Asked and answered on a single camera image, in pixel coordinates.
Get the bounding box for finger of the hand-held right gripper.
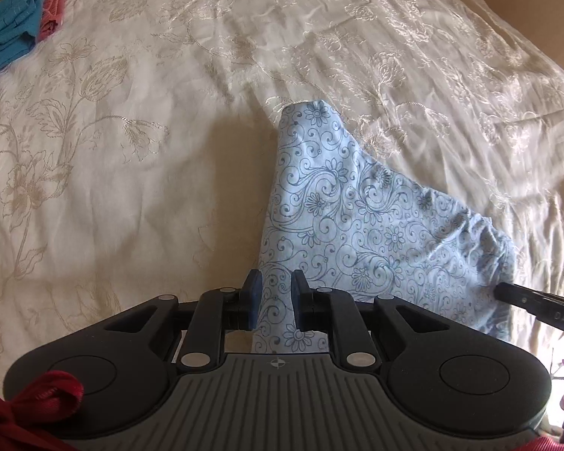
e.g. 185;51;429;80
493;282;564;339

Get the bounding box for white embroidered bedspread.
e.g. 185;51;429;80
0;0;564;400

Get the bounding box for coral red folded pants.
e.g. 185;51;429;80
0;0;67;86

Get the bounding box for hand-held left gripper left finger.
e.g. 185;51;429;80
108;269;264;369

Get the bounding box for teal folded pants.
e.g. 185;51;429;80
0;0;49;80

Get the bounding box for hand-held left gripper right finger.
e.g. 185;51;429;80
291;269;445;368

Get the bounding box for light blue floral pants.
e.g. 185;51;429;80
250;100;518;354

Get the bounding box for dark red ribbon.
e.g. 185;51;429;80
0;370;85;451

